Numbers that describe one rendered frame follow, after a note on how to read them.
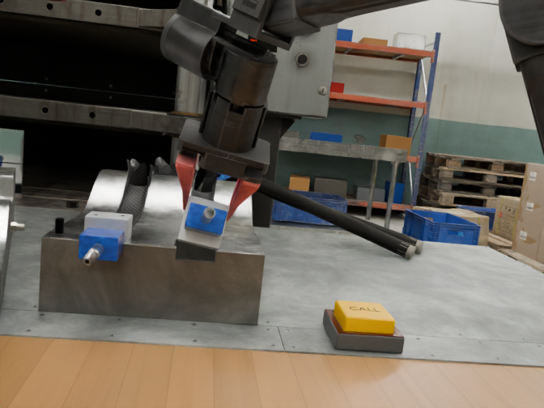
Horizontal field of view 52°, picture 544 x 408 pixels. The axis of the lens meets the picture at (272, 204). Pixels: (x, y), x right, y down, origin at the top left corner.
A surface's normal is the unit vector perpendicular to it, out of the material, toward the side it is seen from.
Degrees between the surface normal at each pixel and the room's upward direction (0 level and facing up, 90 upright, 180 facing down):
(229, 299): 90
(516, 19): 90
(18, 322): 0
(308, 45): 90
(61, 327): 0
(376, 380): 0
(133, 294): 90
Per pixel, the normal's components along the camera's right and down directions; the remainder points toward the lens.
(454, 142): 0.02, 0.15
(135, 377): 0.11, -0.98
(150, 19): -0.51, 0.07
